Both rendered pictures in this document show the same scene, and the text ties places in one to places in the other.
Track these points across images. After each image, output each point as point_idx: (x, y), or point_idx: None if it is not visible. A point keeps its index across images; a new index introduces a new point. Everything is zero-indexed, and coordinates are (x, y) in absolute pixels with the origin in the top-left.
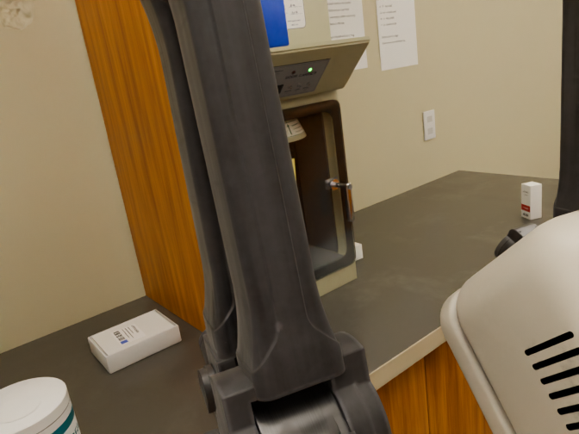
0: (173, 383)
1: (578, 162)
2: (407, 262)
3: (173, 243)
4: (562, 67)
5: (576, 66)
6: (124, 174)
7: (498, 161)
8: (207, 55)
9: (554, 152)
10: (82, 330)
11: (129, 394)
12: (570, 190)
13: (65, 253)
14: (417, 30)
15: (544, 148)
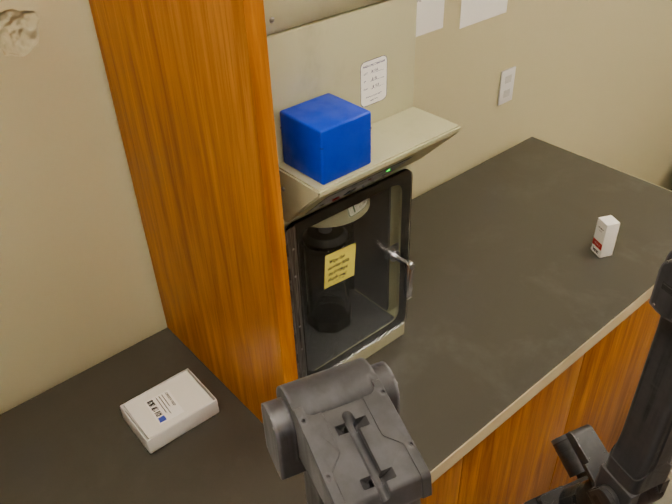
0: (219, 475)
1: (638, 440)
2: (459, 313)
3: (213, 317)
4: (644, 368)
5: (656, 379)
6: (151, 218)
7: (581, 114)
8: None
9: (651, 92)
10: (104, 378)
11: (176, 486)
12: (626, 453)
13: (80, 295)
14: None
15: (641, 89)
